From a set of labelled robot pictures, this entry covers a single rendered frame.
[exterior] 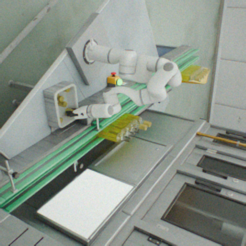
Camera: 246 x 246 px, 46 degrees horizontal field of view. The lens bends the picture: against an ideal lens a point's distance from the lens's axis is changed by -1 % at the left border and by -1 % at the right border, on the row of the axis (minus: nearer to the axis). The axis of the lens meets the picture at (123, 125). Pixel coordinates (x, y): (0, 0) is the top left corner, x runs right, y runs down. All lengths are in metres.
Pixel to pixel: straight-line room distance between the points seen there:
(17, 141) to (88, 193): 0.46
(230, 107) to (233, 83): 0.66
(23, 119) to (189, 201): 0.97
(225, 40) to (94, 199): 6.43
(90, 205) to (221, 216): 0.65
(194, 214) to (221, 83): 6.48
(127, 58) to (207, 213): 0.92
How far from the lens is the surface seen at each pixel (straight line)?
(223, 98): 7.97
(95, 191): 1.59
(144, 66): 1.63
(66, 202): 1.55
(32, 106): 1.64
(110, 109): 1.53
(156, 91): 1.46
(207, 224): 1.52
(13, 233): 0.99
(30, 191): 1.52
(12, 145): 1.61
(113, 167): 1.75
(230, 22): 7.48
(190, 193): 1.66
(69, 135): 1.73
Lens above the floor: 1.93
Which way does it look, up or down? 29 degrees down
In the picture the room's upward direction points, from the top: 106 degrees clockwise
